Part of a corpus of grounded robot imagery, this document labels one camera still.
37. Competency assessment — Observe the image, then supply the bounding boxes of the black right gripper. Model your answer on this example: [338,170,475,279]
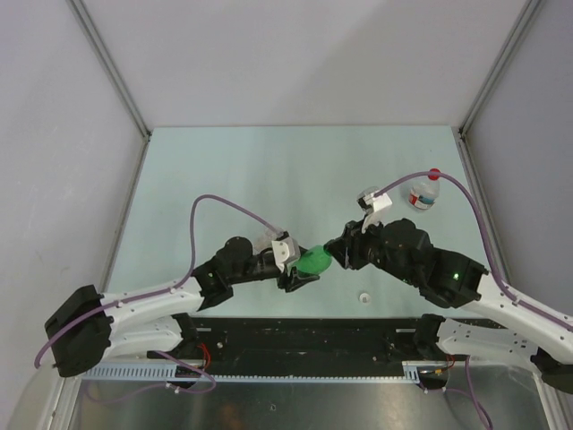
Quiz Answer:
[323,212,415,285]

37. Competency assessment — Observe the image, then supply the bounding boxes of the green plastic bottle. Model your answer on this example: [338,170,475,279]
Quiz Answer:
[294,245,332,275]

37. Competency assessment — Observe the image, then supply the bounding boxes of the clear bottle with orange label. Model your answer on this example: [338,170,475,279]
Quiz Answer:
[252,229,284,254]

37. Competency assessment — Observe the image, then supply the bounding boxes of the clear bottle with red label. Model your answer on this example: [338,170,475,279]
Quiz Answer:
[408,176,440,211]

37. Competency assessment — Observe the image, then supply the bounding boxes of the red bottle cap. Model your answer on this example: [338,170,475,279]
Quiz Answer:
[428,168,440,181]

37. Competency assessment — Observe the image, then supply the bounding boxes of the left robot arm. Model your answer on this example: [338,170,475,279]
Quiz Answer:
[45,236,331,377]

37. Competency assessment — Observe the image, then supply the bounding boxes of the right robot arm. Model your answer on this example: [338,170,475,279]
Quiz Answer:
[324,219,572,393]

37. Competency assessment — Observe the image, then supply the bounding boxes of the white bottle cap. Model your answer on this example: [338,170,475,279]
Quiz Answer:
[359,292,372,305]

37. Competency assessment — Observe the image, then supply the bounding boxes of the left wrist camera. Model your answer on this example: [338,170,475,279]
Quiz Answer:
[271,237,301,272]

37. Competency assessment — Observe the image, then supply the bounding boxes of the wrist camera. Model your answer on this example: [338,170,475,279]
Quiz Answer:
[271,237,301,272]
[356,186,392,233]

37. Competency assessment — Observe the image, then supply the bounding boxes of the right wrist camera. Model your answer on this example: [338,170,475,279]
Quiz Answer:
[356,186,392,233]

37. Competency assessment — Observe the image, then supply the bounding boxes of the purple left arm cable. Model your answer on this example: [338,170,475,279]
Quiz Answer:
[34,194,287,369]

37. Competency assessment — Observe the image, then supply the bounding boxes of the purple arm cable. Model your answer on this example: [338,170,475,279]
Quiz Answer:
[34,194,287,369]
[375,171,573,332]

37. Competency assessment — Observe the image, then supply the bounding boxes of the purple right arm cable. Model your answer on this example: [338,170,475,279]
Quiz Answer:
[375,171,573,332]

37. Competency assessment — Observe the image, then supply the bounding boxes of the grey slotted cable duct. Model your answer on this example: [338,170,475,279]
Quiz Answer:
[81,360,420,383]

